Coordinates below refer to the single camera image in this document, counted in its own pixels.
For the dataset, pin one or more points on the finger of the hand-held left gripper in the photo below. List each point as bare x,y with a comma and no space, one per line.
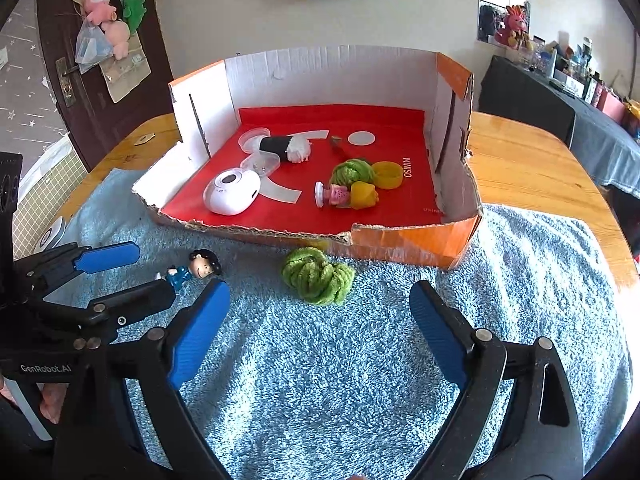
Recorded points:
107,256
140,297

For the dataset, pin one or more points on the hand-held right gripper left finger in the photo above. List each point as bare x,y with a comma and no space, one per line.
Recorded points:
200,335

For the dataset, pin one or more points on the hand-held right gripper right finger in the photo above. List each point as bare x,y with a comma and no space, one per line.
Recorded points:
440,330

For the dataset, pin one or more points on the black-haired figurine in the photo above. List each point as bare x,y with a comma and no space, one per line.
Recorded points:
202,264

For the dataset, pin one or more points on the green yarn scrunchie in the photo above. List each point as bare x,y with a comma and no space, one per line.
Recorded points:
317,277

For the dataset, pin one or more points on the white round gadget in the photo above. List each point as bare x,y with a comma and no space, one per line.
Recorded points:
235,200

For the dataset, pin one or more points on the yellow plastic cup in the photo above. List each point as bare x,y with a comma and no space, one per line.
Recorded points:
387,175

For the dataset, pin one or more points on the pink and yellow figurine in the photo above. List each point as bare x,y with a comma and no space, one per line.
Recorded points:
345,195

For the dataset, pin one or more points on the green plush vegetable toy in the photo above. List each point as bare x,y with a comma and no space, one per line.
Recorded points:
352,172

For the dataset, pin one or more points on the clear plastic container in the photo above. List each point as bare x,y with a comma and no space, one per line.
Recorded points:
262,164

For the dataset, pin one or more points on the black cylinder with white tissue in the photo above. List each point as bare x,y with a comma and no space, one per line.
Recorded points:
275,146

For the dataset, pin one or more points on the orange and white cardboard box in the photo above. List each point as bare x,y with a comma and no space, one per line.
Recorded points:
325,75

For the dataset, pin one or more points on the person's left hand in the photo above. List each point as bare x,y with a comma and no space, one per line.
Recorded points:
52,396

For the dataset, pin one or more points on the white flat device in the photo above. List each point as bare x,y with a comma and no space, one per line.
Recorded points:
50,235

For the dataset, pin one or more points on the blue fluffy towel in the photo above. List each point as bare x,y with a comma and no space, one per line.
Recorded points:
325,360

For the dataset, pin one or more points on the small metal tag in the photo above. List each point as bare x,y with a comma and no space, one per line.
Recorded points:
145,138

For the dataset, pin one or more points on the dark brown door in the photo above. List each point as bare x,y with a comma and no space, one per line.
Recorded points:
115,125

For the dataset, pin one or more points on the red liner with white print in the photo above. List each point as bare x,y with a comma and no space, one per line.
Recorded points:
300,216

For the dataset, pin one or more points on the beige paper pouch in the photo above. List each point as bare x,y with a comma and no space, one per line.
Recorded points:
127,77

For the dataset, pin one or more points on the clear plastic round lid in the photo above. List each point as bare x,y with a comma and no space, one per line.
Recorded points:
250,139

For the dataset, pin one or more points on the clear plastic bag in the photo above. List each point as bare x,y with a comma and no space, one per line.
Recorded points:
92,50

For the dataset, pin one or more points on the red stamp with brown ends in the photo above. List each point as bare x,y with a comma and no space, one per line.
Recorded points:
339,146

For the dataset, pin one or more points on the pink plush toy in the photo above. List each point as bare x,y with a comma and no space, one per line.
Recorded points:
117,37
100,7

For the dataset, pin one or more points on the cloth covered side table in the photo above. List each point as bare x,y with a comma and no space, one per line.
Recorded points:
590,140

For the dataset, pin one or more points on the clutter of bottles and boxes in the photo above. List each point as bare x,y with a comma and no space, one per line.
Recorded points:
585,75

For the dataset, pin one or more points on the red plush toy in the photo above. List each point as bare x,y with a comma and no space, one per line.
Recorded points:
514,27

